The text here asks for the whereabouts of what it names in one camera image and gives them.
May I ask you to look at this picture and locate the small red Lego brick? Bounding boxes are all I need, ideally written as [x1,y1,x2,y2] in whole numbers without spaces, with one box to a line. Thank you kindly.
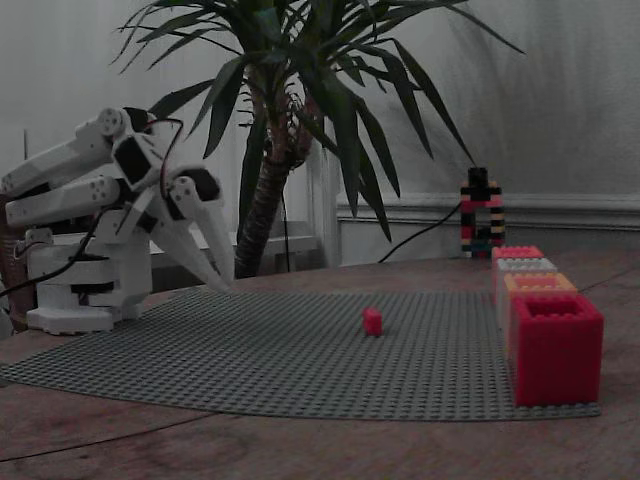
[362,307,385,337]

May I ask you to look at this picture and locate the grey Lego baseplate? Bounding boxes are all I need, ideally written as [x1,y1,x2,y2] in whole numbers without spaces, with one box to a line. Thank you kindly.
[0,287,604,424]

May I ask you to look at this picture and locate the pink lego box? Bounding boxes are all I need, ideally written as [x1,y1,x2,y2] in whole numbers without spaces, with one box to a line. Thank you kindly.
[491,245,545,261]

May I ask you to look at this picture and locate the orange lego box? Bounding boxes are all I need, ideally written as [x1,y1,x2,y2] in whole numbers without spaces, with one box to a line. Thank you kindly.
[502,272,580,362]

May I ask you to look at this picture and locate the white lego box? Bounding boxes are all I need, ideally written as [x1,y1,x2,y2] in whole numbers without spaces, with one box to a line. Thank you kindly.
[491,256,559,307]

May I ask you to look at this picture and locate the large red lego box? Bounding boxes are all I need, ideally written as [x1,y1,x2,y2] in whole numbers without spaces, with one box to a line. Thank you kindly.
[512,293,605,407]

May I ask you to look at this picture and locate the green yucca plant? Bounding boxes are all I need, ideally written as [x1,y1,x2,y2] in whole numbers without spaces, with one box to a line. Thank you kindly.
[112,0,526,280]

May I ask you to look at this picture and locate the red gripper wire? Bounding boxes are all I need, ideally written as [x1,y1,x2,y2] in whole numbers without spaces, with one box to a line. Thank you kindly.
[143,118,185,202]

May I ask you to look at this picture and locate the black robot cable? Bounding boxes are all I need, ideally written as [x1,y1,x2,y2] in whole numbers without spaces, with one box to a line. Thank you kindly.
[0,205,110,297]

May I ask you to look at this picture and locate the multicolour Lego tower with camera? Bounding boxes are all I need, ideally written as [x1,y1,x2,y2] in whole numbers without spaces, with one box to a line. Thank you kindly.
[458,166,506,260]

